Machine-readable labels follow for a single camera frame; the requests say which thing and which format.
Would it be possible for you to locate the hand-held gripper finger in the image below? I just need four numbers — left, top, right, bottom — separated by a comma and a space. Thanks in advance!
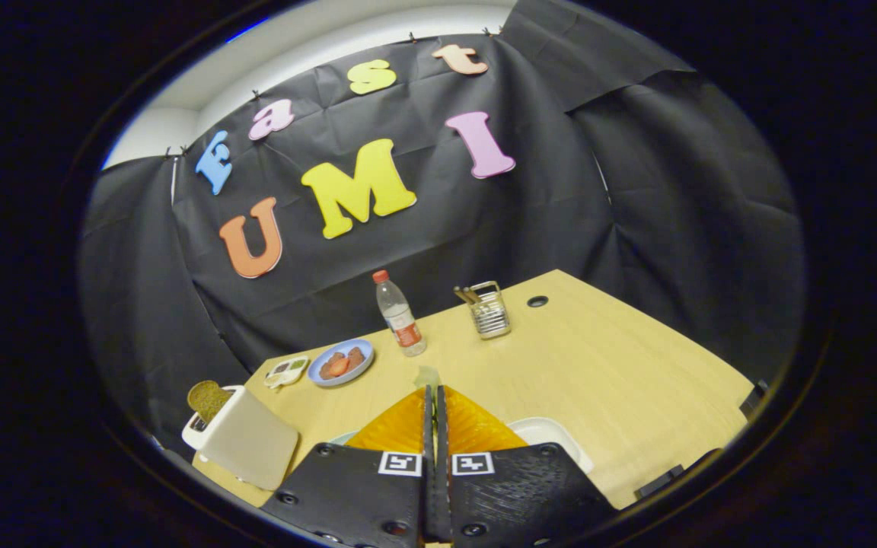
436, 384, 618, 548
260, 384, 435, 548

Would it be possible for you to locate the brown bread slice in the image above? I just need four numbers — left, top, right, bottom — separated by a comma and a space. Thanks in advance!
187, 380, 235, 425

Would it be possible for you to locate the small white square dish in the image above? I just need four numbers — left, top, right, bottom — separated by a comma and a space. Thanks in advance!
505, 416, 595, 474

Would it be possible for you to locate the clear red-capped plastic bottle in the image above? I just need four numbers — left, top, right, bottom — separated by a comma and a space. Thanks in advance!
372, 269, 428, 358

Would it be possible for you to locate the blue plate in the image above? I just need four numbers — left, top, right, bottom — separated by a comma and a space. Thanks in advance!
308, 339, 375, 387

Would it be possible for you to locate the white divided condiment tray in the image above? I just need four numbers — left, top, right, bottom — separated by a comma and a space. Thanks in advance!
264, 356, 310, 390

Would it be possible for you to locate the white toaster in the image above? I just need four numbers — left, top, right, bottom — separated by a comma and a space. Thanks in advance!
181, 384, 301, 492

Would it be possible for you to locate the black backdrop cloth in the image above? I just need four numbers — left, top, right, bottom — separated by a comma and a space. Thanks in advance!
77, 0, 808, 457

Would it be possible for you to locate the wire mesh utensil holder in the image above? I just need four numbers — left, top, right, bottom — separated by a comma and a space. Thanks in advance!
470, 281, 512, 340

